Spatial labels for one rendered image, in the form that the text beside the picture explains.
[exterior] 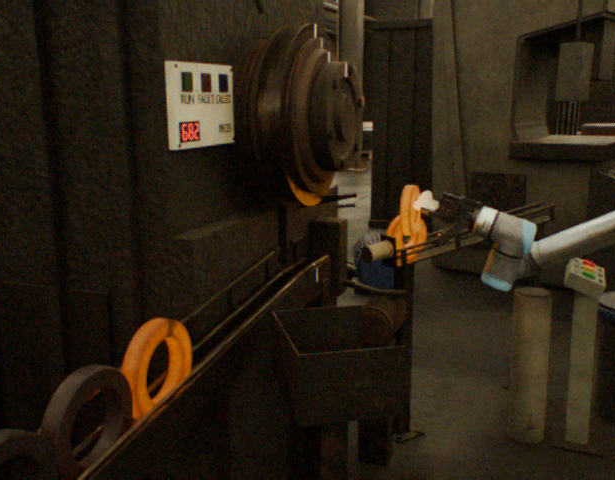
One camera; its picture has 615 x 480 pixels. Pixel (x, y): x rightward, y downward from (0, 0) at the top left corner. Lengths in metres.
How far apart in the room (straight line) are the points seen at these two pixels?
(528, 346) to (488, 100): 2.30
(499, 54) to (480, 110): 0.34
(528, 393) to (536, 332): 0.22
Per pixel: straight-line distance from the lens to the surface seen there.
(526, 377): 2.50
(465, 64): 4.53
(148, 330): 1.27
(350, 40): 10.79
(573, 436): 2.63
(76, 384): 1.14
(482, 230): 2.08
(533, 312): 2.43
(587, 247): 2.14
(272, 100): 1.66
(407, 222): 2.08
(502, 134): 4.44
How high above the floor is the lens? 1.18
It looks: 12 degrees down
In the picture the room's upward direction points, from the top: straight up
